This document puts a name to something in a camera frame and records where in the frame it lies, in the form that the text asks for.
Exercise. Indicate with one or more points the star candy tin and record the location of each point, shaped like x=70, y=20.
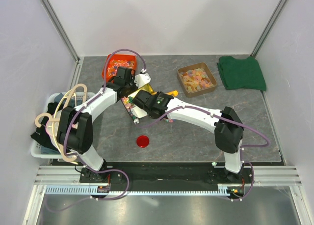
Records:
x=128, y=101

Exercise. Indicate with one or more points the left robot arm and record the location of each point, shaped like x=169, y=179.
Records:
x=75, y=129

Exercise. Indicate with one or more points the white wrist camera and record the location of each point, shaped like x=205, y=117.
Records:
x=142, y=78
x=138, y=113

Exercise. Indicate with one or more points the red jar lid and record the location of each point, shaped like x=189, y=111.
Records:
x=142, y=141

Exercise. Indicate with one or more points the clear glass jar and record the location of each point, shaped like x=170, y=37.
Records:
x=168, y=120

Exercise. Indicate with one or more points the orange candy box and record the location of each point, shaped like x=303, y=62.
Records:
x=124, y=60

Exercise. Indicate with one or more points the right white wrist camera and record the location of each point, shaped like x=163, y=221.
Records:
x=138, y=113

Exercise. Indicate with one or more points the white cable duct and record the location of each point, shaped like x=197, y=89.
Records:
x=104, y=191

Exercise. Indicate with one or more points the white laundry basket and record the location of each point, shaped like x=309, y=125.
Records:
x=37, y=150

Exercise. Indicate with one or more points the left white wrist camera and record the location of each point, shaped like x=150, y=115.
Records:
x=142, y=78

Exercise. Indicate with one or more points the green folded cloth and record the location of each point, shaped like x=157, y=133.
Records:
x=241, y=73

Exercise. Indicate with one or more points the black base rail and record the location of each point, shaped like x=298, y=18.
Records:
x=140, y=173

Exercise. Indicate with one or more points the yellow plastic scoop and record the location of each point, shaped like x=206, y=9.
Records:
x=173, y=93

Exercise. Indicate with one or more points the brown gummy candy box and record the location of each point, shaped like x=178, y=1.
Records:
x=196, y=80

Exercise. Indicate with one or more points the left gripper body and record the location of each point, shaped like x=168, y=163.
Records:
x=131, y=86

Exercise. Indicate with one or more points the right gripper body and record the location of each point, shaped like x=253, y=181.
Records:
x=156, y=96

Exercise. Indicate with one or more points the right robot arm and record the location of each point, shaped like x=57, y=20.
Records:
x=224, y=124

